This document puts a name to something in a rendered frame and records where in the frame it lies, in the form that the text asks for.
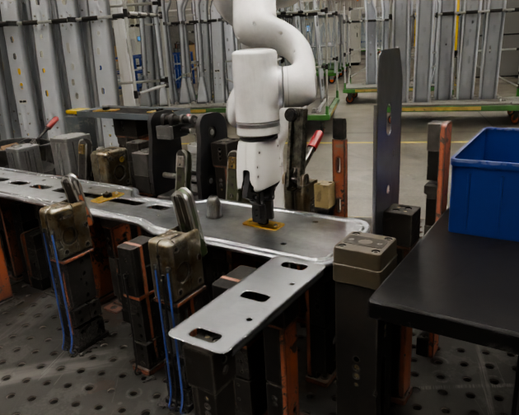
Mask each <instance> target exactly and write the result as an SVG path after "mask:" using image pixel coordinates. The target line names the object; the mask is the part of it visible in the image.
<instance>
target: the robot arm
mask: <svg viewBox="0 0 519 415"><path fill-rule="evenodd" d="M297 2H299V0H213V4H214V6H215V8H216V9H217V11H218V13H219V14H220V15H221V17H222V18H223V19H224V20H225V21H226V22H228V23H229V24H230V25H231V26H232V27H233V30H234V34H235V37H236V38H237V40H238V41H239V42H241V50H237V51H235V52H233V53H232V54H231V60H232V72H233V85H234V88H233V89H232V91H231V94H230V95H229V98H228V101H227V107H226V116H227V121H228V122H229V124H230V125H231V126H232V127H234V128H236V132H237V135H239V136H240V141H239V142H238V146H237V155H236V179H237V188H238V189H239V190H243V192H242V197H243V198H246V199H248V200H249V201H250V204H251V208H252V221H253V222H258V223H263V224H265V223H266V222H267V218H268V219H274V207H277V208H285V207H284V189H283V184H282V175H283V148H284V144H285V142H286V141H287V139H288V121H287V120H286V119H285V117H284V113H285V111H286V110H287V109H288V108H303V106H307V105H310V104H311V103H313V102H314V100H315V98H316V95H317V75H316V63H315V59H314V55H313V53H312V50H311V46H310V45H309V43H308V42H307V40H306V38H305V37H304V36H303V35H302V33H301V32H300V31H299V30H297V29H296V28H295V27H293V26H292V25H290V24H288V23H287V22H286V21H283V20H281V19H279V18H277V17H276V8H285V7H290V6H292V5H294V4H296V3H297ZM278 55H280V56H282V57H284V58H285V59H286V60H287V61H288V62H290V64H291V66H285V67H283V70H282V67H280V66H278V62H277V57H278ZM255 193H256V194H258V195H259V197H258V196H257V195H256V194H255Z"/></svg>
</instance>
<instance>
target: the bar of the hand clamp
mask: <svg viewBox="0 0 519 415"><path fill-rule="evenodd" d="M307 114H308V108H288V109H287V110H286V111H285V113H284V117H285V119H286V120H287V121H288V157H287V178H286V187H291V186H293V182H292V181H291V176H292V175H293V173H294V168H297V188H301V186H300V177H301V175H302V174H303V173H305V166H306V132H307Z"/></svg>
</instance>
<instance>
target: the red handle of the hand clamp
mask: <svg viewBox="0 0 519 415"><path fill-rule="evenodd" d="M323 136H324V134H323V132H322V131H320V130H316V131H315V133H314V135H313V136H312V138H311V140H310V142H309V144H308V146H307V149H306V166H307V165H308V163H309V161H310V159H311V157H312V155H313V153H314V152H315V151H316V148H317V147H318V146H319V144H320V141H321V139H322V138H323ZM306 166H305V169H306ZM291 181H292V182H293V183H297V168H296V169H295V171H294V173H293V175H292V176H291Z"/></svg>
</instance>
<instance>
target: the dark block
mask: <svg viewBox="0 0 519 415"><path fill-rule="evenodd" d="M239 141H240V139H239V138H224V139H221V140H218V141H216V142H211V151H212V161H213V167H215V174H216V184H217V196H218V198H221V199H226V189H227V157H228V154H229V152H230V151H233V150H237V146H238V142H239Z"/></svg>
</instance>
